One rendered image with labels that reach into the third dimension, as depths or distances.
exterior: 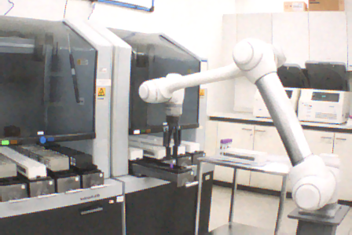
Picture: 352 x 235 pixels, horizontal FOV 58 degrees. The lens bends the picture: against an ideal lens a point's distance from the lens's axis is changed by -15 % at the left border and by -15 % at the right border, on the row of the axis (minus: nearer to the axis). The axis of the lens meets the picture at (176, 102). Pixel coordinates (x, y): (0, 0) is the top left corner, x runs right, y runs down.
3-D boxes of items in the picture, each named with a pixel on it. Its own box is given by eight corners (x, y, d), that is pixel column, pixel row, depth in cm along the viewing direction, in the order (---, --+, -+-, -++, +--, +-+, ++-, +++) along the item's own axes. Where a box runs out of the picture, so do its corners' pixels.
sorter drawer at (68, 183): (3, 162, 193) (2, 148, 193) (21, 160, 204) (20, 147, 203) (62, 196, 147) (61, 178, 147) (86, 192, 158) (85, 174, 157)
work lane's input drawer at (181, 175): (92, 163, 220) (92, 148, 220) (108, 160, 231) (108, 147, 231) (184, 189, 174) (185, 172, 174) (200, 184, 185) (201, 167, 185)
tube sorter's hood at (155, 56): (78, 124, 228) (83, 27, 225) (143, 120, 275) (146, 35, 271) (132, 135, 195) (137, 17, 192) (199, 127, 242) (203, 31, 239)
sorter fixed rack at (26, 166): (5, 166, 160) (4, 154, 160) (20, 164, 168) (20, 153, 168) (29, 181, 142) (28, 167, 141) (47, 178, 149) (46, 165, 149)
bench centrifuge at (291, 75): (251, 117, 413) (253, 61, 410) (273, 115, 460) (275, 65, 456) (293, 121, 376) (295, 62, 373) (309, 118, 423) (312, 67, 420)
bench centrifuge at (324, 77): (296, 121, 375) (298, 58, 371) (311, 118, 423) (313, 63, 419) (340, 125, 340) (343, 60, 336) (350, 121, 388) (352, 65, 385)
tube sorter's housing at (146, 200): (41, 233, 254) (37, 30, 245) (115, 215, 319) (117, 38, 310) (130, 289, 187) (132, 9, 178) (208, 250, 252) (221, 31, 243)
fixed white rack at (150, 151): (122, 152, 227) (122, 143, 227) (133, 151, 235) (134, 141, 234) (158, 161, 208) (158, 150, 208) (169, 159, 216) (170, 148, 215)
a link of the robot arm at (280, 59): (254, 52, 169) (241, 48, 158) (285, 40, 158) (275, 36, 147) (261, 78, 167) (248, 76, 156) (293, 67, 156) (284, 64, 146)
